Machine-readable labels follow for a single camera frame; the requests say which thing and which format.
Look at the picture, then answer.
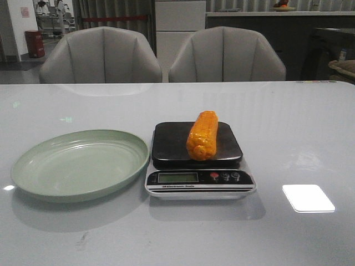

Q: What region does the orange corn cob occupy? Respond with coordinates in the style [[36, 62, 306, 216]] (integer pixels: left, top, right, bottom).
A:
[[186, 111, 219, 161]]

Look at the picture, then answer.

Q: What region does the electronic kitchen scale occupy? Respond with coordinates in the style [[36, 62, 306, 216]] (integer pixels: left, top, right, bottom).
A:
[[145, 121, 257, 200]]

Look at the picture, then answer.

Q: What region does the right grey upholstered chair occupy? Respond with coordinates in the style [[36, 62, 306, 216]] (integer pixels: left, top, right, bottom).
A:
[[168, 27, 286, 83]]

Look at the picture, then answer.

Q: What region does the grey upholstered chair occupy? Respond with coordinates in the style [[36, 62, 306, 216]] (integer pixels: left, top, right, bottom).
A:
[[39, 27, 163, 84], [168, 27, 286, 83]]

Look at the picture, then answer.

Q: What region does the left grey upholstered chair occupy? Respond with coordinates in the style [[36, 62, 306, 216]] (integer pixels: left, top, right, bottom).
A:
[[39, 27, 163, 84]]

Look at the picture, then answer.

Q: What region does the pale green round plate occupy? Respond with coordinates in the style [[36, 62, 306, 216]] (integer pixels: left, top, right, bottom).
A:
[[11, 130, 150, 203]]

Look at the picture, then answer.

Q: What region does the white drawer cabinet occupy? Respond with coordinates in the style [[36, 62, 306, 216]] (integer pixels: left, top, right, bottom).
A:
[[155, 1, 206, 83]]

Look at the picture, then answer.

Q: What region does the dark grey counter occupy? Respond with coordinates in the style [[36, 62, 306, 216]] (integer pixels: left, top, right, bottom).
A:
[[206, 11, 354, 80]]

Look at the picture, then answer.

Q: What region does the fruit bowl on counter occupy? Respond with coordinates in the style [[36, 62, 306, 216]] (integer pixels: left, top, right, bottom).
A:
[[272, 0, 296, 12]]

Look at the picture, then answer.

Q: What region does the red bin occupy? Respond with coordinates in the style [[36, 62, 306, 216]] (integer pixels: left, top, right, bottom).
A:
[[25, 30, 45, 58]]

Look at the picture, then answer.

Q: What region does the dark side table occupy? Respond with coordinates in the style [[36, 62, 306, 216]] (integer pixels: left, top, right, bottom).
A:
[[300, 28, 354, 80]]

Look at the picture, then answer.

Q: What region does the tan cushion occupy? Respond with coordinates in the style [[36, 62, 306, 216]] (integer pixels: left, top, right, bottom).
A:
[[328, 60, 355, 84]]

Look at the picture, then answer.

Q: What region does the pink wall notice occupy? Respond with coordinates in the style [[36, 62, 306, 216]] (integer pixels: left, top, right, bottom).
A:
[[21, 7, 30, 18]]

